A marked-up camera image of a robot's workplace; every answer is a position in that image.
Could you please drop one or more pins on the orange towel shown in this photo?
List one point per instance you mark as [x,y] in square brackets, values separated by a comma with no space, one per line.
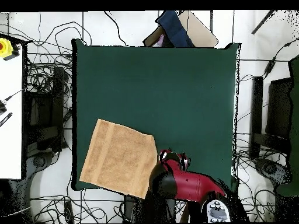
[119,161]

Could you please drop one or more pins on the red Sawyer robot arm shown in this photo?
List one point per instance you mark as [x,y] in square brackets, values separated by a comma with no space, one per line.
[186,184]

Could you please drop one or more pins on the dark green table cloth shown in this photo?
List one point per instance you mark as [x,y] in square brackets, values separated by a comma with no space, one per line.
[191,93]

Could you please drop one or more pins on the black bar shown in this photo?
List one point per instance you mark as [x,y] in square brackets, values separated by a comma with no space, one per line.
[256,112]

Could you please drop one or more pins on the black box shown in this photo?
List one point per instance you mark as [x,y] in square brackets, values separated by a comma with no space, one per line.
[279,109]

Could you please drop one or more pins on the cardboard box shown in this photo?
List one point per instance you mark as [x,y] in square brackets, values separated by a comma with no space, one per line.
[198,32]

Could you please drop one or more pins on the blue cloth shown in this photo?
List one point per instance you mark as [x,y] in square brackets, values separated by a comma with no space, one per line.
[174,30]

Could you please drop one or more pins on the black computer case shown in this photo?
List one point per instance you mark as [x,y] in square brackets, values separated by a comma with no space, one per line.
[44,112]

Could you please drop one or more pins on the black rod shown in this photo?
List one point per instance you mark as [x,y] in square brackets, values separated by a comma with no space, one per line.
[262,22]

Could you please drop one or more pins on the white desk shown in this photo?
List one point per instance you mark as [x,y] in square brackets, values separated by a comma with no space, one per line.
[10,140]

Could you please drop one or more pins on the black striped strip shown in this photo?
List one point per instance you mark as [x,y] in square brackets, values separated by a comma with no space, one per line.
[5,119]

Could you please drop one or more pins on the yellow emergency stop button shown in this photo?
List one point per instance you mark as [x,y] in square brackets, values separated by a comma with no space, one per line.
[5,47]

